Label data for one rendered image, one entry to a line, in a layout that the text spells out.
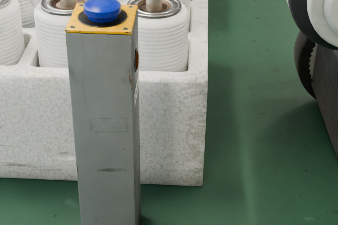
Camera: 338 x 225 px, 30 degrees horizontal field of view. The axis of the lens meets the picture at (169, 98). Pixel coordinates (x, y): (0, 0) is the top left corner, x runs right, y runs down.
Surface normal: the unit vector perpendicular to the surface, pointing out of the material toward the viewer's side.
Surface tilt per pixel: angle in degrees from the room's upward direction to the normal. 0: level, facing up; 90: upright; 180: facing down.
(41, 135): 90
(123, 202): 90
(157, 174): 90
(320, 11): 90
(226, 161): 0
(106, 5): 0
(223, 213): 0
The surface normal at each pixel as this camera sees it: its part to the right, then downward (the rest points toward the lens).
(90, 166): -0.05, 0.53
